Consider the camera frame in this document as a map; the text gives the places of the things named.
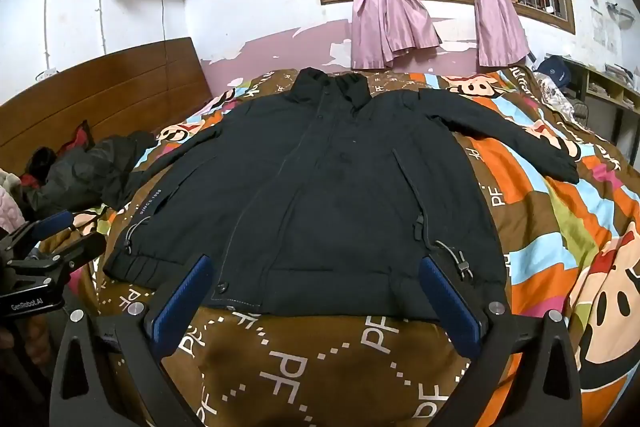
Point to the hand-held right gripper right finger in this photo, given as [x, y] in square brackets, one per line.
[450, 302]

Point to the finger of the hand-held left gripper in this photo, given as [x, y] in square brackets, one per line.
[47, 264]
[52, 223]

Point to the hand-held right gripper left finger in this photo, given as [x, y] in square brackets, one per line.
[182, 302]

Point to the black jacket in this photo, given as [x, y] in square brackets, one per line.
[325, 182]

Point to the pile of dark clothes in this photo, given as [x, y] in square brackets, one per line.
[85, 177]

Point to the pink quilted garment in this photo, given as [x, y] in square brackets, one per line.
[9, 202]

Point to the printed cartoon blanket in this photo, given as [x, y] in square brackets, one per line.
[310, 372]

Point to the wooden headboard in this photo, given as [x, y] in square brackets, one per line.
[125, 92]

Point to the floral patterned cloth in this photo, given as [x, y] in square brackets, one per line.
[557, 99]

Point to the dark blue cap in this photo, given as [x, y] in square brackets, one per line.
[555, 71]

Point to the beige open shelf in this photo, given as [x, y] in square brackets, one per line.
[607, 94]

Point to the white wall paper sheet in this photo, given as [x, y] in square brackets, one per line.
[598, 24]

